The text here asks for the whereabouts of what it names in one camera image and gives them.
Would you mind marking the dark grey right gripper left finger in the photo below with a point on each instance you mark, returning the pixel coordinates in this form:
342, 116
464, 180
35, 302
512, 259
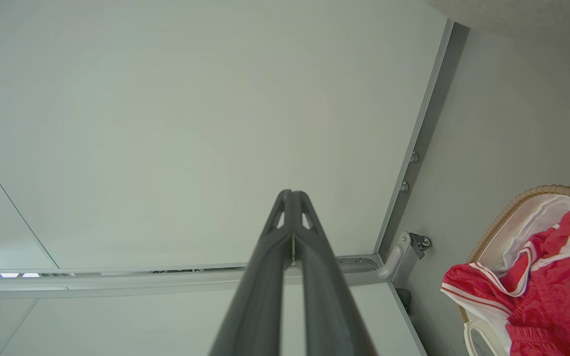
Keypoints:
260, 296

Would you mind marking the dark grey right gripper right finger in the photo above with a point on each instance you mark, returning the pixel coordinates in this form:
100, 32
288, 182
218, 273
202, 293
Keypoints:
329, 306

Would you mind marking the beige fabric sofa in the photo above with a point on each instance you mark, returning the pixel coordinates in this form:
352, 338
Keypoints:
522, 15

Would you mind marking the grey partition foot with caster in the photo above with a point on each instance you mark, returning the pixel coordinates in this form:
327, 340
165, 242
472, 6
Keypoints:
399, 257

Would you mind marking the grey panel bolt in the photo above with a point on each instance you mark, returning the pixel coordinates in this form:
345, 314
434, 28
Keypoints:
403, 186
413, 157

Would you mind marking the wicker laundry basket white liner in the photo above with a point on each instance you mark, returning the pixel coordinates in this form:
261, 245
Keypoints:
507, 217

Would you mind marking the red shorts with white stripes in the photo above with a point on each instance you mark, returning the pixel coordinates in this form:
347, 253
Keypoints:
552, 306

